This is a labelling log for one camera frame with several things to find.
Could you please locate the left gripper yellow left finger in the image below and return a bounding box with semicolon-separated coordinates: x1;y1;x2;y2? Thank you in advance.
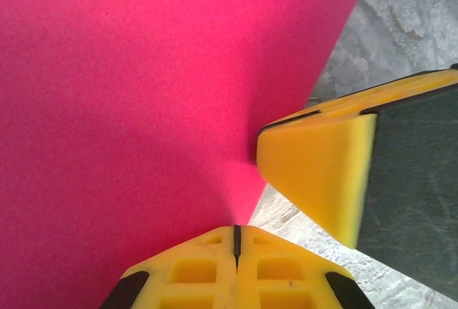
99;225;239;309

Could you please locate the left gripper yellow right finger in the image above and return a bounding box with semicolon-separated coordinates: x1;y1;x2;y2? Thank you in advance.
235;225;375;309

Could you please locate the pink square paper sheet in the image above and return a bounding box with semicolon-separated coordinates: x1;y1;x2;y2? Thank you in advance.
0;0;369;309

